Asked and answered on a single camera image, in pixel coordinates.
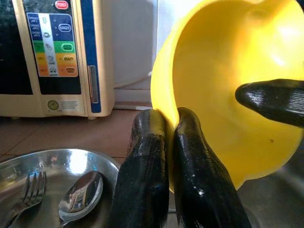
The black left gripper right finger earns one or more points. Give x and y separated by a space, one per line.
202 190

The beige water ionizer machine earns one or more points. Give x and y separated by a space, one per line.
66 95

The steel sink basin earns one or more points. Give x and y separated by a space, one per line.
273 204

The steel spoon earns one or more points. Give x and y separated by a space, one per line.
80 197

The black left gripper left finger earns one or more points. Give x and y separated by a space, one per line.
142 178

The steel fork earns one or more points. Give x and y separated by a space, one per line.
35 190

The round steel dish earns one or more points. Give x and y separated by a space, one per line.
54 161

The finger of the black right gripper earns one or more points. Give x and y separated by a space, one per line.
273 99

